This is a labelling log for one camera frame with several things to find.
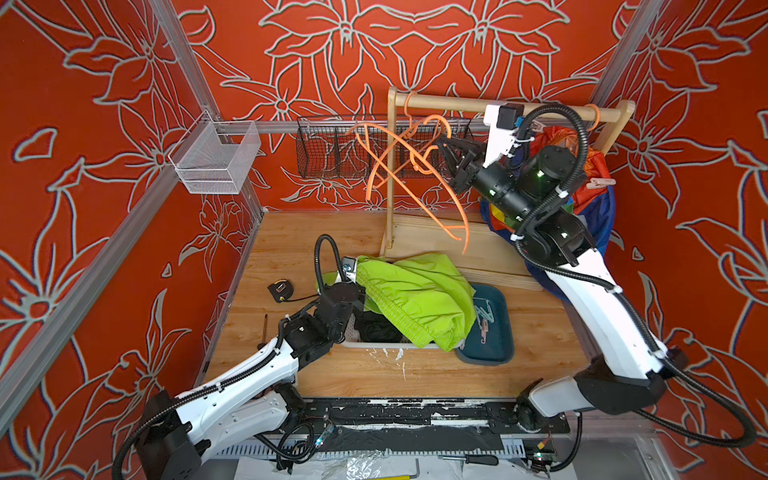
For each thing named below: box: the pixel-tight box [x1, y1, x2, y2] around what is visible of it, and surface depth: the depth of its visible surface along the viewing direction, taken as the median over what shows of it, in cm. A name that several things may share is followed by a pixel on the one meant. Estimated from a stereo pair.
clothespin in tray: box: [474, 300, 495, 330], surface depth 92 cm
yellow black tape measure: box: [267, 278, 294, 303], surface depth 96 cm
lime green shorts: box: [316, 252, 476, 352], surface depth 77 cm
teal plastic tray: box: [456, 283, 515, 366], surface depth 87 cm
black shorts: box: [354, 310, 411, 343], surface depth 86 cm
